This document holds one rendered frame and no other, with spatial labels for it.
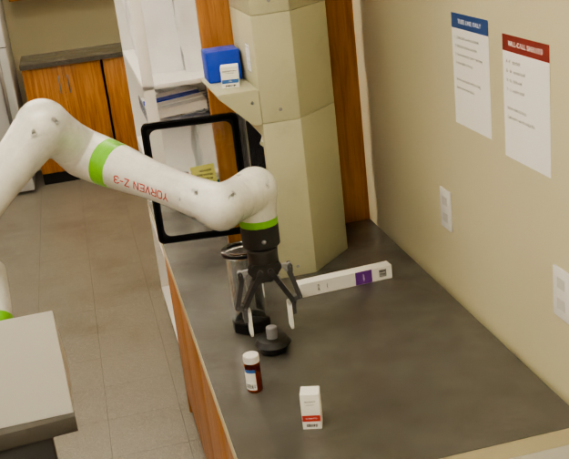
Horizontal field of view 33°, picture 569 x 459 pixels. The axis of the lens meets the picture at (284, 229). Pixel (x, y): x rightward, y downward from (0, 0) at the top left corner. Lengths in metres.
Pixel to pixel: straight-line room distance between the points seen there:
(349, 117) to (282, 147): 0.48
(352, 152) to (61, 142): 1.21
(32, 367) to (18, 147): 0.50
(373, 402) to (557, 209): 0.57
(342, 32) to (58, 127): 1.17
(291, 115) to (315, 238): 0.38
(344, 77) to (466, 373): 1.23
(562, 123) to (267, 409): 0.88
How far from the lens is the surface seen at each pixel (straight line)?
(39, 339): 2.20
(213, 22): 2.98
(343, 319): 2.52
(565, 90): 1.93
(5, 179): 2.23
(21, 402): 2.27
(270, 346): 2.35
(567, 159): 1.96
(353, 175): 3.17
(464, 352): 2.32
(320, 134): 2.79
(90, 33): 8.17
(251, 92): 2.64
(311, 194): 2.77
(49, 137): 2.22
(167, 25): 3.98
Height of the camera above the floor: 2.02
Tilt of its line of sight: 20 degrees down
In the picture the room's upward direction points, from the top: 7 degrees counter-clockwise
